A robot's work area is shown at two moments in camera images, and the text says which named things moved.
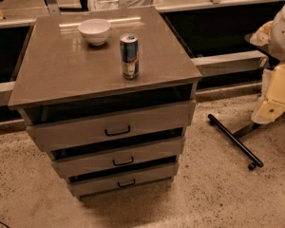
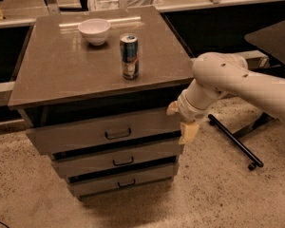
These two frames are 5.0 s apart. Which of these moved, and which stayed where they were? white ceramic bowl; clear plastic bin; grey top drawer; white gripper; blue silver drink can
Moved: grey top drawer; white gripper
Stayed: white ceramic bowl; blue silver drink can; clear plastic bin
